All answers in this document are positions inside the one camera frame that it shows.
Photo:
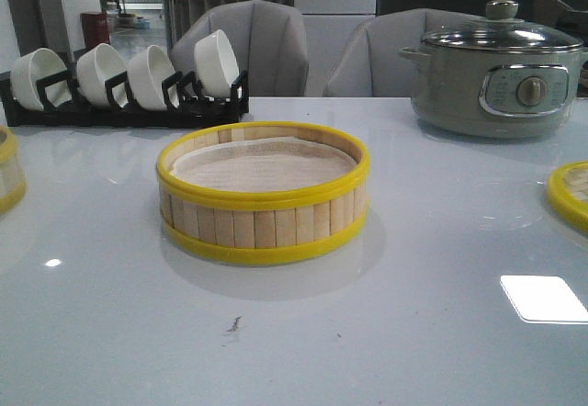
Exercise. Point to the bamboo steamer lid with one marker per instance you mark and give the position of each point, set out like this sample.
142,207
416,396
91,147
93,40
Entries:
566,192

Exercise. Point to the bamboo steamer tier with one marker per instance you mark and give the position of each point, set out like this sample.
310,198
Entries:
268,228
13,182

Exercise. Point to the white steamer liner paper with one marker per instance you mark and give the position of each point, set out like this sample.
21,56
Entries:
265,165

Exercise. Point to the black bowl rack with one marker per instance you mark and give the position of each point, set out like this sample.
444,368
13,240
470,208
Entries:
185,105

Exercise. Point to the white bowl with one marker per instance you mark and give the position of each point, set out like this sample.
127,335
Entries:
26,72
216,64
146,72
94,68

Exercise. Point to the right grey chair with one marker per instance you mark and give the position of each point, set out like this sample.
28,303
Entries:
370,64

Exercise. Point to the grey chair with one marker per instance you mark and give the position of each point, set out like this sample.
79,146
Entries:
268,39
370,64

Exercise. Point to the left grey chair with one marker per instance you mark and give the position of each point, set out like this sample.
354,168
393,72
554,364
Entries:
268,39

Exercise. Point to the white cabinet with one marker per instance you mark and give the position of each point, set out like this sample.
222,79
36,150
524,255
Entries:
329,24

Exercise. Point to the grey-green electric pot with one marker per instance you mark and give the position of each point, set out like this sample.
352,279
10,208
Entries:
500,95

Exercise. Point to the red bin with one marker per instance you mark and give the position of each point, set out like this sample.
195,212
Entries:
95,30

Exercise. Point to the glass pot lid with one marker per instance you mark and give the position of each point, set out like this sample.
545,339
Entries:
500,30

